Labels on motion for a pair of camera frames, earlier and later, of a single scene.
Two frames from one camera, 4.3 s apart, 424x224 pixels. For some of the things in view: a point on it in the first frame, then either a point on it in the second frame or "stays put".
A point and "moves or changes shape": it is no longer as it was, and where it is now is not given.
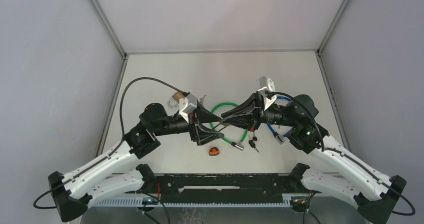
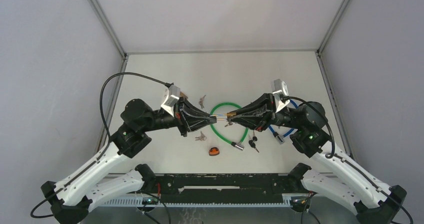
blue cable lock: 279,138 stays put
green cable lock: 238,145 stays put
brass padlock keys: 202,99 stays put
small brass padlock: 222,122 moves or changes shape
